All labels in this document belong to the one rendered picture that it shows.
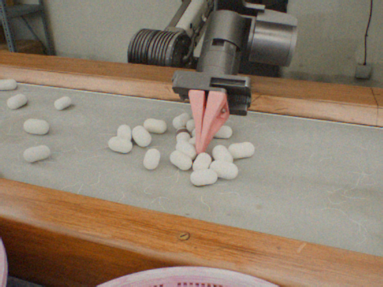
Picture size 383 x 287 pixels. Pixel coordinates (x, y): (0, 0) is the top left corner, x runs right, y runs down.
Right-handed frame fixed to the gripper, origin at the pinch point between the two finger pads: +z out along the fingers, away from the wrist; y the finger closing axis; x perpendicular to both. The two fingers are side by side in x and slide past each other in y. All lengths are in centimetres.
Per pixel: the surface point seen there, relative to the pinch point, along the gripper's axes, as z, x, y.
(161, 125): -3.6, 3.2, -7.2
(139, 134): -0.7, 0.3, -8.8
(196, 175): 4.5, -3.6, 1.0
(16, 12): -117, 126, -175
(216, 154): 0.7, -0.3, 2.2
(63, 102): -6.3, 5.9, -26.1
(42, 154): 5.1, -3.6, -19.5
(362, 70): -122, 171, 54
